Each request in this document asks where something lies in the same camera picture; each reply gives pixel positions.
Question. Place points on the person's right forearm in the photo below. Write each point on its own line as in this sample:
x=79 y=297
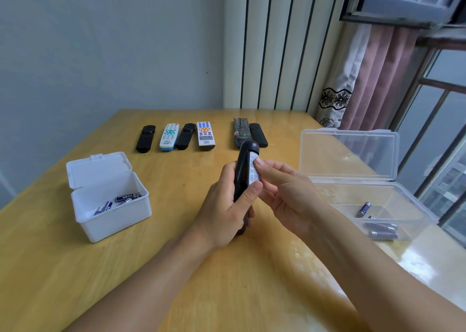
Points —
x=382 y=280

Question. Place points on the white plastic box with lid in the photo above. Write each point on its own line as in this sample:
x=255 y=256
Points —
x=105 y=215

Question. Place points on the person's left forearm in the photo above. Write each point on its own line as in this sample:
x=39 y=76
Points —
x=145 y=288

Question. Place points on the white remote with blue end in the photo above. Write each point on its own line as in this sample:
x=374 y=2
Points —
x=169 y=137

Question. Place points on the dark grey many-button remote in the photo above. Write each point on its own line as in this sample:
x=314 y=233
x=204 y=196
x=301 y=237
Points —
x=241 y=129

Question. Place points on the person's right thumb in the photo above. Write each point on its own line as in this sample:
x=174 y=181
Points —
x=267 y=169

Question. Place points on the white curtain with black flowers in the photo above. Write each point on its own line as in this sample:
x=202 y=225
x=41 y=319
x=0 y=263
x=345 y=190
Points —
x=340 y=87

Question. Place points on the white remote with orange buttons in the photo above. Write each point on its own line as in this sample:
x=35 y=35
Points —
x=205 y=135

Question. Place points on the brown metal window grille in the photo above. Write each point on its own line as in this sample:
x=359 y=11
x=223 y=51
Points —
x=433 y=124

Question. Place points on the clear plastic box with lid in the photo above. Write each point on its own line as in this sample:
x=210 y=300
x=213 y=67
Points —
x=349 y=160

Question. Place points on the black remote with white label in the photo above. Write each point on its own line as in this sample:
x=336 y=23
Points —
x=241 y=171

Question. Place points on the person's left hand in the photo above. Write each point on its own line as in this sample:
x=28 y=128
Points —
x=218 y=211

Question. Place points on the person's left thumb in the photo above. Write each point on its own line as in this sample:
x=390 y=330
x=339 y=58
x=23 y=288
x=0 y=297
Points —
x=249 y=196

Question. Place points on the dark open window frame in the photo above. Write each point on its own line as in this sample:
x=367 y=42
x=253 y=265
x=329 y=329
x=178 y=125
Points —
x=400 y=11

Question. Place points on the person's right hand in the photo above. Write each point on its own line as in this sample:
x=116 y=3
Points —
x=291 y=200

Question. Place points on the small black remote control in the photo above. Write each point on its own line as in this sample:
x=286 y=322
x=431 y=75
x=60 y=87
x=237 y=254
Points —
x=259 y=133
x=186 y=136
x=145 y=138

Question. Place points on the pink curtain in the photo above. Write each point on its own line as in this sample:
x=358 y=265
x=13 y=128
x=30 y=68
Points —
x=382 y=76

